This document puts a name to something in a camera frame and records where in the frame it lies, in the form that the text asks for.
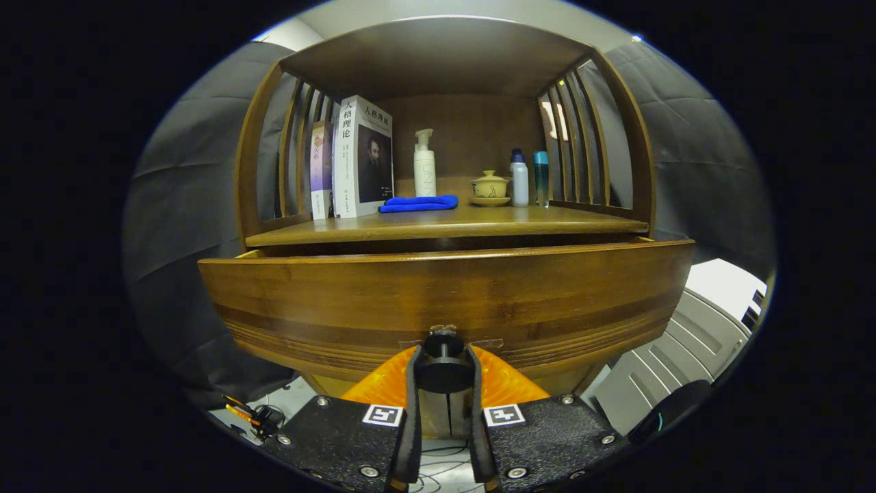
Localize yellow lidded teacup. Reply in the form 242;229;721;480
471;170;510;199

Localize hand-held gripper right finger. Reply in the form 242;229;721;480
467;344;630;492

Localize thin purple book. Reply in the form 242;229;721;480
310;121;336;220

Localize floor cables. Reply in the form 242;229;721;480
411;442;480;492

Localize white pump bottle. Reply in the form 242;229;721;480
413;129;437;198

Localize white bottle with blue cap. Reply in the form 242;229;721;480
510;149;530;207

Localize folded blue cloth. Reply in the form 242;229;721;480
378;194;459;214

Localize thick white portrait book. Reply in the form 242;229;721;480
333;95;395;219

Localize wooden drawer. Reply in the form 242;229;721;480
198;238;695;398

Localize black round object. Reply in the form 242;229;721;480
628;380;712;446

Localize wooden cabinet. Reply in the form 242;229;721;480
235;15;658;439

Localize wooden cabinet door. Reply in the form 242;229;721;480
449;392;473;439
419;390;450;439

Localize wooden countertop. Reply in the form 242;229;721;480
245;195;649;249

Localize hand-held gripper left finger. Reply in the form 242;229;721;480
263;346;424;492

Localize teal slim bottle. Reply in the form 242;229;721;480
533;151;550;207

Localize black and orange tool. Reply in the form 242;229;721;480
222;395;285;439

